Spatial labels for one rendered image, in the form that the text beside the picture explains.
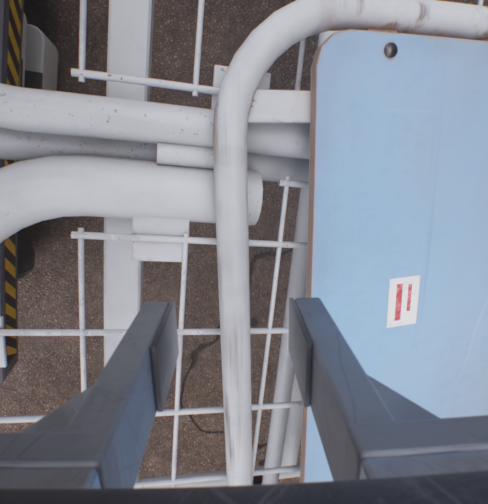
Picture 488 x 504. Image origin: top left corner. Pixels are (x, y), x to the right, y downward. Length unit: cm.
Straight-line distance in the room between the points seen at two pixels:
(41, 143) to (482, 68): 31
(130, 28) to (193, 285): 58
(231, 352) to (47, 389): 71
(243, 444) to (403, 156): 25
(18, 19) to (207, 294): 57
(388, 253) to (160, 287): 59
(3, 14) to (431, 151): 42
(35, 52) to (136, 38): 37
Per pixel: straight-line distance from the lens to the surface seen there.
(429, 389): 36
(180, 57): 78
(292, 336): 16
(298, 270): 41
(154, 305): 16
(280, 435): 51
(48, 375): 91
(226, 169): 23
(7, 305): 51
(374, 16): 28
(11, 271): 51
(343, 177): 25
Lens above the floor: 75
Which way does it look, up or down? 71 degrees down
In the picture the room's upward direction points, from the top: 137 degrees clockwise
